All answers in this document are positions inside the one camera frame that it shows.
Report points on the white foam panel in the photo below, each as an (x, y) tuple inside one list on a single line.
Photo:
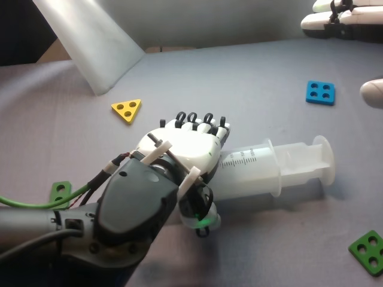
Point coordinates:
[(98, 45)]

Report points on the green square four-hole block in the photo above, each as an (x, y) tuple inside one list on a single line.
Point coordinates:
[(367, 252)]

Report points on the green small two-hole block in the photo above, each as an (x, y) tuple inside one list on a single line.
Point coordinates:
[(68, 191)]

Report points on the yellow triangle three-hole block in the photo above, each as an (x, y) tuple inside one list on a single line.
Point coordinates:
[(127, 108)]

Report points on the grey table cloth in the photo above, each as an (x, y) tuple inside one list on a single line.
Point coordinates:
[(269, 89)]

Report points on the blue square four-hole block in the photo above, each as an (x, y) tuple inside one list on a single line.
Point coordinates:
[(320, 90)]

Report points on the white backdrop sheet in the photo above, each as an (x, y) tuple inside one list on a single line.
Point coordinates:
[(209, 21)]

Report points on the large translucent plastic syringe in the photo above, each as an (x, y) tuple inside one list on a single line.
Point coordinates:
[(254, 176)]

